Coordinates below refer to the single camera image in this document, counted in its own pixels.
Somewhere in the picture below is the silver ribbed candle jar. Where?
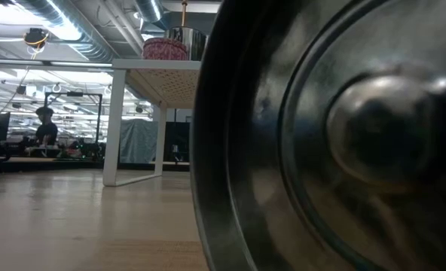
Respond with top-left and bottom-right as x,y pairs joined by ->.
164,26 -> 209,61

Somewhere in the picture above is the black table frame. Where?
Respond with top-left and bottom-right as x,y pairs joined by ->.
0,156 -> 191,173

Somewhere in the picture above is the tall gold candlestick holder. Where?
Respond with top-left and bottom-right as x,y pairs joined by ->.
180,0 -> 189,28

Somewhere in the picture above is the person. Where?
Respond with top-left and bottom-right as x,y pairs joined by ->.
29,106 -> 60,157

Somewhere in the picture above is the white perforated metal shelf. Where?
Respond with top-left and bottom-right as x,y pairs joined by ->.
102,58 -> 202,188

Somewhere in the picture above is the silver ceiling duct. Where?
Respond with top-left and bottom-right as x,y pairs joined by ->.
11,0 -> 115,63

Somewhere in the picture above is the grey covered partition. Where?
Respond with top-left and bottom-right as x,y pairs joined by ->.
119,118 -> 159,164

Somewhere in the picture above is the pink round candle tin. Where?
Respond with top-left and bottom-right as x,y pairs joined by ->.
142,36 -> 189,61

